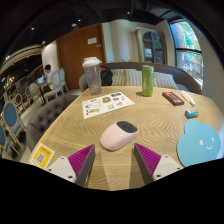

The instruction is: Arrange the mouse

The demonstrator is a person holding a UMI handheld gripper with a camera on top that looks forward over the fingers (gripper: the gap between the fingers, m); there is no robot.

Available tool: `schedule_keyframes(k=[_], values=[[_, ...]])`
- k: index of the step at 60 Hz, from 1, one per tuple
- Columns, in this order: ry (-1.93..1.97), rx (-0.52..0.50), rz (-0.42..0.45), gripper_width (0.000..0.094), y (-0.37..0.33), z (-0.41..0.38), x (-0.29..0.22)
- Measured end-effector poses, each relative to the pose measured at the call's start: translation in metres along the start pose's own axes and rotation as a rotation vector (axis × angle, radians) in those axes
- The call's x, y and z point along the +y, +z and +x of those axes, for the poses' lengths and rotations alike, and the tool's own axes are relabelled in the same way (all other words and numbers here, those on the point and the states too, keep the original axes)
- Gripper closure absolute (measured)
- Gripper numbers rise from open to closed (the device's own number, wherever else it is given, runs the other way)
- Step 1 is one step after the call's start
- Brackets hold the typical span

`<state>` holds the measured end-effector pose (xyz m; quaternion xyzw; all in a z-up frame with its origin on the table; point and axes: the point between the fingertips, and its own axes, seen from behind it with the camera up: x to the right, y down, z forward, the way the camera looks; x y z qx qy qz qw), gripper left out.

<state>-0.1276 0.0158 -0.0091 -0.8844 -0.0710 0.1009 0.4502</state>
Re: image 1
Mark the brown curved sofa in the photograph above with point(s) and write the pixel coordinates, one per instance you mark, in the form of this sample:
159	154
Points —
180	75

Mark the arched glass-door cabinet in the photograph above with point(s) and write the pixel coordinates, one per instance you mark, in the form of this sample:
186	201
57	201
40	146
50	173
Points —
151	45

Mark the dark-framed window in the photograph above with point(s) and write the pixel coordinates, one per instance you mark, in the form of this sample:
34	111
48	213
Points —
186	50

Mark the small teal pack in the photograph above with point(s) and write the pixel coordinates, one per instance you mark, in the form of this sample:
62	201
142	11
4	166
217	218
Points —
191	114

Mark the black and red box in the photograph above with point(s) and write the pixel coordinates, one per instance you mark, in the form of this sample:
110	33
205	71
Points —
173	98

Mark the laptop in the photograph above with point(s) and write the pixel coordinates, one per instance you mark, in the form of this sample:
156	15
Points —
41	80

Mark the group of white-blue chairs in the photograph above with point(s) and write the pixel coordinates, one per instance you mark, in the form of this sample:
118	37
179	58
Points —
11	115

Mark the brown wooden door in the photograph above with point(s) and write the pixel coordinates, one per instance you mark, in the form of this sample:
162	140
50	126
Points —
75	56

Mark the striped cushion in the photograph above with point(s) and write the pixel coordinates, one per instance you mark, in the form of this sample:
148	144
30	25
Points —
134	77
118	77
165	81

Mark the white door sign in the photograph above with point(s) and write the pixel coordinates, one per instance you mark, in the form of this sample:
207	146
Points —
92	40

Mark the cream-coloured tube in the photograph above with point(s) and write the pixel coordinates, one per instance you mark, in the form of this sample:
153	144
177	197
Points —
188	98

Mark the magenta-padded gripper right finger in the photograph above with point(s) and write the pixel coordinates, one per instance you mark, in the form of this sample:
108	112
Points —
148	160

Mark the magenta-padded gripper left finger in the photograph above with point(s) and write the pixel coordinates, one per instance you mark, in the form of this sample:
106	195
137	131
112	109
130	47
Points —
81	160

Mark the grey tufted armchair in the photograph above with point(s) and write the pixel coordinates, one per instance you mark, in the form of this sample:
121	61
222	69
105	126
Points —
46	116

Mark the clear shaker bottle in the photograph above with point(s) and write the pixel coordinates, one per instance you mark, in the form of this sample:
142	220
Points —
92	78

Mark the yellow and white card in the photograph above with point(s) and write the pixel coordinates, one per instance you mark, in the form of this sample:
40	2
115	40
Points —
41	156

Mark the white sticker sheet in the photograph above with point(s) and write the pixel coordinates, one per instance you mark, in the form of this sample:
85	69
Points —
106	105

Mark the black backpack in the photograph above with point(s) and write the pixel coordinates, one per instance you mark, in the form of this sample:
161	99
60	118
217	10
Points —
106	76

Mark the person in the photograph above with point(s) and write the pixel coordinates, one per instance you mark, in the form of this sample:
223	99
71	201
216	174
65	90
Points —
48	74

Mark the pink computer mouse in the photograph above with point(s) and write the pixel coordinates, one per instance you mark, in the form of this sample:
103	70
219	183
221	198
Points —
115	138

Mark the blue cloud-shaped mouse pad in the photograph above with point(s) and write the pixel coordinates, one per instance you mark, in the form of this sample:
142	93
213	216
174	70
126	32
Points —
198	143

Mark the green drink can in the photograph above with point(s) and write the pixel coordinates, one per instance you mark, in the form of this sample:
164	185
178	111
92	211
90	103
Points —
147	81

